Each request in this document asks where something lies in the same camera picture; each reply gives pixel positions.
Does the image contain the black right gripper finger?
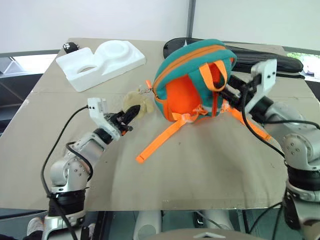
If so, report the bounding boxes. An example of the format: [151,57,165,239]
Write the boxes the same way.
[213,83,242,106]
[226,74,251,90]

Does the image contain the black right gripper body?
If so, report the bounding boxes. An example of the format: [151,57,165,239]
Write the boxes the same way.
[231,79,260,110]

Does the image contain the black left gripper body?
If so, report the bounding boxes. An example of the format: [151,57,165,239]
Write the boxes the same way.
[103,111,134,137]

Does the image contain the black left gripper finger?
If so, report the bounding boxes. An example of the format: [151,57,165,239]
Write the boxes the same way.
[123,111,140,127]
[124,104,142,120]

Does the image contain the beige plush keychain toy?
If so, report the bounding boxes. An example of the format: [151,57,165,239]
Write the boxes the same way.
[122,90,155,119]

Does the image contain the orange and teal backpack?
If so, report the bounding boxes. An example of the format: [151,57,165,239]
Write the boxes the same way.
[135,38,272,165]

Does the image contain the white foam box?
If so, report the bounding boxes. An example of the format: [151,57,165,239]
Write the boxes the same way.
[55,39,147,93]

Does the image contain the long black bag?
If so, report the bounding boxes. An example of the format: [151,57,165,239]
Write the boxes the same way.
[163,37,305,76]

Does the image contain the white papers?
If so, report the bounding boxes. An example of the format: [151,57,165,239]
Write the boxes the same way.
[285,50,320,83]

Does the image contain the dark vertical pole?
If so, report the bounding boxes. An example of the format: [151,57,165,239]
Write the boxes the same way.
[185,0,197,39]

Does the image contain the small black paw-print object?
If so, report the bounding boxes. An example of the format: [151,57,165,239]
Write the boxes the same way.
[62,42,81,54]

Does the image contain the white robot body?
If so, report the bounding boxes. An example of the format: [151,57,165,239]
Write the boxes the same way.
[131,209,237,240]

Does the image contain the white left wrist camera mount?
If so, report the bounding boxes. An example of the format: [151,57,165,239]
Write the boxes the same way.
[87,97,124,140]

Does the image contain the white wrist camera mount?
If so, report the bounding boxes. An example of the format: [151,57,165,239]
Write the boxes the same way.
[246,58,278,111]
[87,97,124,140]

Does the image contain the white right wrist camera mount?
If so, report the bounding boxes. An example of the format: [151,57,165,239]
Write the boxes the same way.
[246,58,278,111]

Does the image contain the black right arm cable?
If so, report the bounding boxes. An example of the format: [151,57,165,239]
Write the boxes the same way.
[239,86,320,159]

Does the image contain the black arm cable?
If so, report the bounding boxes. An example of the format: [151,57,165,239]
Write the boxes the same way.
[40,104,94,240]
[239,86,320,159]

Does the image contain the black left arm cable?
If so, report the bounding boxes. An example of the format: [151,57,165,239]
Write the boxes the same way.
[40,104,94,240]

